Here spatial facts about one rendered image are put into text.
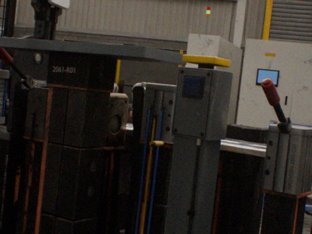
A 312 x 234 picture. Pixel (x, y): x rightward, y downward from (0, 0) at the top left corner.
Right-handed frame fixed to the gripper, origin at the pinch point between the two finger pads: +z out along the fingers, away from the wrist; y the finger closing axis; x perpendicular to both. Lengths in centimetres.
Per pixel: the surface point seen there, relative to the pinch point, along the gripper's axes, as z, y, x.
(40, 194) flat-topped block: 30.8, -7.0, -5.6
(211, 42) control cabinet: -69, 810, 102
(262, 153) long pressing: 19.3, 9.3, -44.5
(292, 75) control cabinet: -30, 815, -28
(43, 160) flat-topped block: 24.4, -7.0, -5.6
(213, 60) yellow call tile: 3.4, -16.7, -37.0
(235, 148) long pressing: 19.1, 11.2, -38.9
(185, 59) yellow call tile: 3.6, -15.1, -32.1
